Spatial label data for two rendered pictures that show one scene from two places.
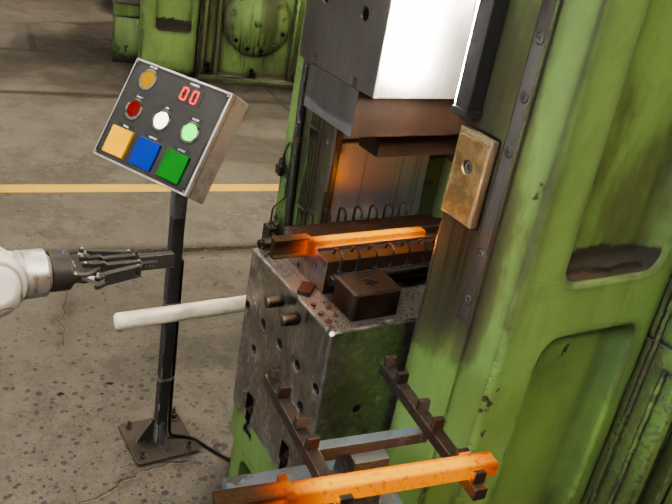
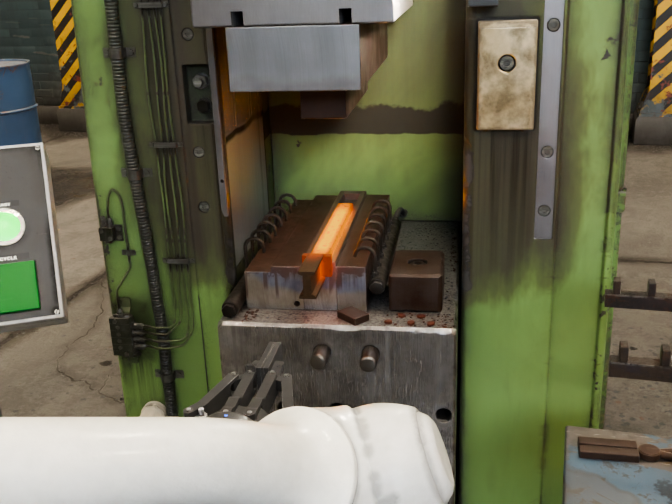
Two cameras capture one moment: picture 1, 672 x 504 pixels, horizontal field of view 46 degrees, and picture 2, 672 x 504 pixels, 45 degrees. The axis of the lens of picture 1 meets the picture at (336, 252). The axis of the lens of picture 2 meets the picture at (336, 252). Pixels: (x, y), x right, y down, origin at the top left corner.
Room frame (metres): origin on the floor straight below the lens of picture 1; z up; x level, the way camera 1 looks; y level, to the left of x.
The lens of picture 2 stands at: (0.69, 0.91, 1.45)
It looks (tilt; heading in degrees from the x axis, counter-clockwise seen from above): 20 degrees down; 314
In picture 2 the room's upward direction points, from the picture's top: 2 degrees counter-clockwise
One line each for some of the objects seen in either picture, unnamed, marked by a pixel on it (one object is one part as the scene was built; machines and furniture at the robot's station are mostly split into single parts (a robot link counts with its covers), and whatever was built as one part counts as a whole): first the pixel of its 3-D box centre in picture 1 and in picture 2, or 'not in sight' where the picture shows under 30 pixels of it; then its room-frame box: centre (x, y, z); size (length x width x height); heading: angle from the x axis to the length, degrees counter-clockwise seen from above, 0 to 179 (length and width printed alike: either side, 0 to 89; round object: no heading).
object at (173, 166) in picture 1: (174, 167); (11, 288); (1.84, 0.43, 1.01); 0.07 x 0.05 x 0.07; 60
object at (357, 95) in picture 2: (425, 136); (336, 86); (1.70, -0.15, 1.24); 0.30 x 0.07 x 0.06; 125
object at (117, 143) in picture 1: (119, 142); not in sight; (1.94, 0.61, 1.01); 0.07 x 0.05 x 0.07; 60
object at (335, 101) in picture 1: (412, 99); (317, 44); (1.70, -0.10, 1.32); 0.42 x 0.20 x 0.10; 125
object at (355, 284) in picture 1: (367, 295); (417, 280); (1.47, -0.08, 0.95); 0.12 x 0.08 x 0.06; 125
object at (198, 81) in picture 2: not in sight; (201, 94); (1.83, 0.05, 1.24); 0.03 x 0.03 x 0.07; 35
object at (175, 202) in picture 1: (170, 296); not in sight; (1.99, 0.45, 0.54); 0.04 x 0.04 x 1.08; 35
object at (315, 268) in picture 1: (381, 246); (326, 243); (1.70, -0.10, 0.96); 0.42 x 0.20 x 0.09; 125
